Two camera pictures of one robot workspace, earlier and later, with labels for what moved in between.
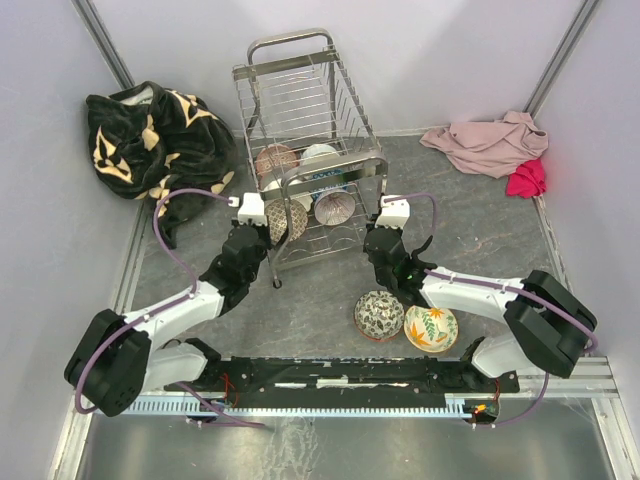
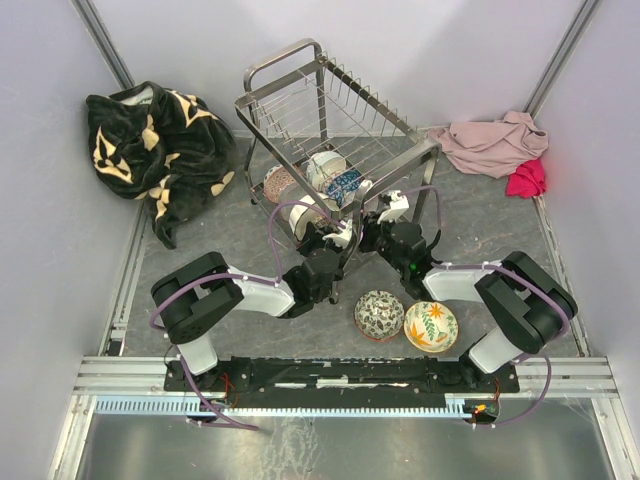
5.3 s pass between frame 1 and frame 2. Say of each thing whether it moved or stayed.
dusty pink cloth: stayed
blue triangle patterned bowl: moved
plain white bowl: moved
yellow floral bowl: stayed
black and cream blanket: stayed
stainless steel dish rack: moved
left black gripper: moved
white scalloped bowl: moved
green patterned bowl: stayed
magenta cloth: stayed
